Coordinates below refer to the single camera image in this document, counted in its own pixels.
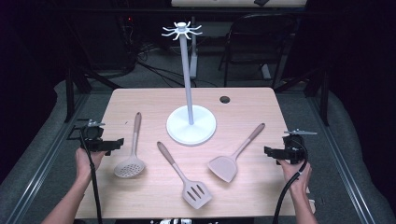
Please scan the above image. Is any black folding chair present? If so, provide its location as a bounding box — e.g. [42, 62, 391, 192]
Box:
[218, 12, 298, 90]

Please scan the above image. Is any person's left hand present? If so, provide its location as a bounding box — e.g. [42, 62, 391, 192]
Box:
[74, 147, 106, 183]

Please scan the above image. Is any white table leg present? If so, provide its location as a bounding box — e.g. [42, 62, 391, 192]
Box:
[189, 15, 199, 80]

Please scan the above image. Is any dark electronics with red light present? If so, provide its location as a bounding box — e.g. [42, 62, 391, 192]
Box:
[116, 0, 138, 73]

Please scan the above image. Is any white table foot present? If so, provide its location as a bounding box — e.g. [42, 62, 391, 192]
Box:
[261, 63, 273, 81]

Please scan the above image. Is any aluminium floor rail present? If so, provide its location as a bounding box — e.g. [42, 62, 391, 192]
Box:
[306, 96, 377, 224]
[4, 92, 90, 224]

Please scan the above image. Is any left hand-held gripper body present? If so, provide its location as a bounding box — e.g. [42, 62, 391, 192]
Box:
[79, 119, 108, 153]

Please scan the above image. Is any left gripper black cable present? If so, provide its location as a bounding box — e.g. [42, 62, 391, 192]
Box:
[78, 129, 104, 224]

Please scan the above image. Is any person's right hand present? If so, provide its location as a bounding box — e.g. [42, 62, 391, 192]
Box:
[276, 160, 313, 195]

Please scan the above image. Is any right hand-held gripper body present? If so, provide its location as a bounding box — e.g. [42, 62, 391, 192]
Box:
[281, 128, 318, 165]

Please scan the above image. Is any black metal stand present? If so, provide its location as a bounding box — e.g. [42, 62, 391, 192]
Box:
[274, 66, 331, 127]
[64, 66, 122, 124]

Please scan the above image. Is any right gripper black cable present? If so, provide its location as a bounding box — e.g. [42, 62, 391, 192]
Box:
[272, 141, 309, 224]

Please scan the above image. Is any beige solid spatula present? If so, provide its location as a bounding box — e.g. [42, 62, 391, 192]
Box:
[207, 122, 266, 184]

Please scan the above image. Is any white utensil rack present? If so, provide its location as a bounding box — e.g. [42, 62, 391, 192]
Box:
[161, 21, 218, 147]

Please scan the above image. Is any beige slotted spatula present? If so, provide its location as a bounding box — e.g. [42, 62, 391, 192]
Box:
[156, 141, 213, 210]

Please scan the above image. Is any beige skimmer spoon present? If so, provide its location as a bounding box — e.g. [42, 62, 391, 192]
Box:
[113, 111, 147, 179]

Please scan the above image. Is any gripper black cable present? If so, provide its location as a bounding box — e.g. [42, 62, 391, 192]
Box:
[272, 141, 309, 224]
[78, 129, 104, 224]

